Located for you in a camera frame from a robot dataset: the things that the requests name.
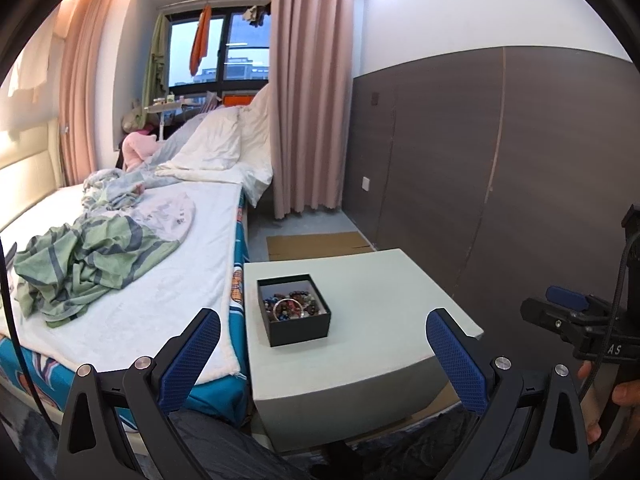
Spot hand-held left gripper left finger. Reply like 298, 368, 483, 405
56, 307, 222, 480

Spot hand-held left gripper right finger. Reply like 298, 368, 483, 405
425, 308, 591, 480

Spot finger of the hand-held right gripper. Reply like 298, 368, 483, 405
546, 286, 608, 317
520, 298, 640, 362

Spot black jewelry box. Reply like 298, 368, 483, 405
256, 273, 332, 348

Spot pile of beaded jewelry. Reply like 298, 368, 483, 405
263, 287, 321, 322

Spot person's right hand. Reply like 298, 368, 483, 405
575, 360, 640, 447

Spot teal printed bedsheet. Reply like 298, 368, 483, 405
0, 190, 251, 428

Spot white bedside table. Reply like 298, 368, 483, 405
243, 248, 485, 453

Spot dark patterned trousers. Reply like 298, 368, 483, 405
167, 400, 483, 480

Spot green striped blanket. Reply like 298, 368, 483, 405
14, 210, 182, 330

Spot white printed garment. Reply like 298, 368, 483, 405
131, 191, 196, 243

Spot flat brown cardboard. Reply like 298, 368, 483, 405
266, 231, 375, 261

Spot blue patterned cloth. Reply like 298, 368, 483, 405
81, 167, 166, 211

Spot light blue quilt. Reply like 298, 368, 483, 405
145, 110, 211, 167

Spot pink plush toy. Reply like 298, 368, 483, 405
121, 131, 166, 171

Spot white duvet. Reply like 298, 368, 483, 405
155, 85, 275, 208

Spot white bed with mattress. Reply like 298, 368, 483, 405
0, 115, 256, 461

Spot grey plush toy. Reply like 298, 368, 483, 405
122, 100, 151, 133

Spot small white folding table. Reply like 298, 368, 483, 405
145, 96, 201, 139

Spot orange box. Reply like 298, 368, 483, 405
222, 92, 263, 109

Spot pink curtain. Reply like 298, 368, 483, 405
59, 0, 121, 186
270, 0, 357, 220

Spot green hanging cloth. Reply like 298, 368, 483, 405
141, 12, 171, 111

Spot dark framed window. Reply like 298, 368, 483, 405
160, 5, 273, 93

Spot orange hanging cloth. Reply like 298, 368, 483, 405
189, 4, 212, 75

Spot dark hanging clothes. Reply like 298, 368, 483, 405
242, 4, 272, 28

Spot thin black cable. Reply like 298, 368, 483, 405
0, 237, 61, 441

